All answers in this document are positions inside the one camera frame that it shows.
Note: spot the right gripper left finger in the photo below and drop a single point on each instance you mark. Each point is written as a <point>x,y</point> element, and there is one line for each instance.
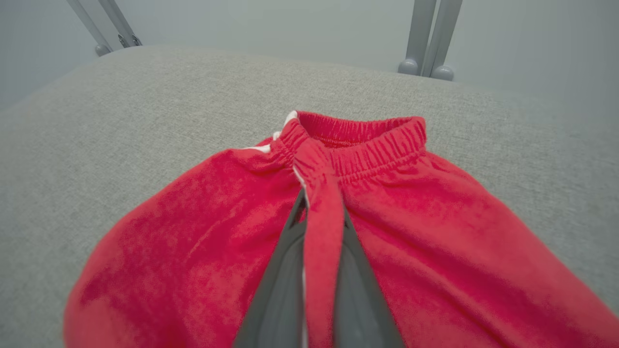
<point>280,299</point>

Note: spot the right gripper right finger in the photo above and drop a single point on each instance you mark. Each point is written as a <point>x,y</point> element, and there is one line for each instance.
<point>360,299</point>

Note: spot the red shorts white trim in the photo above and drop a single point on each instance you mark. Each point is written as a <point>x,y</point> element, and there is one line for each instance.
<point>193,251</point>

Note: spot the grey fabric sofa seat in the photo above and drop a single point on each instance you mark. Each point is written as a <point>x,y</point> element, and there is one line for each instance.
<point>121,121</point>

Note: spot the grey metal frame leg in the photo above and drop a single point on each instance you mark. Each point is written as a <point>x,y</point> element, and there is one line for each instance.
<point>420,34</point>
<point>447,38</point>
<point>89,26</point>
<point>121,24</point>

